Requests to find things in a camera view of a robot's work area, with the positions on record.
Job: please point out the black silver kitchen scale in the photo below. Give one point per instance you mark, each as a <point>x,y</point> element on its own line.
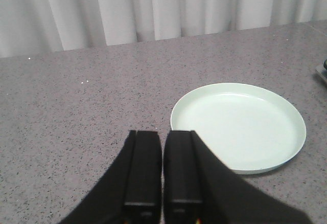
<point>321,71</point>

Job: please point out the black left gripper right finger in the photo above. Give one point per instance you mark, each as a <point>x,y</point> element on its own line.
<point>199,188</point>

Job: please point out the white pleated curtain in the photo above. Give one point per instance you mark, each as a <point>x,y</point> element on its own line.
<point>37,26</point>

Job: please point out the pale green round plate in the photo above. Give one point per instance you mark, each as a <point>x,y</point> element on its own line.
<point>250,129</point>

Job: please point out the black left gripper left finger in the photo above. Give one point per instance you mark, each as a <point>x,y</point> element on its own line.
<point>130,189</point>

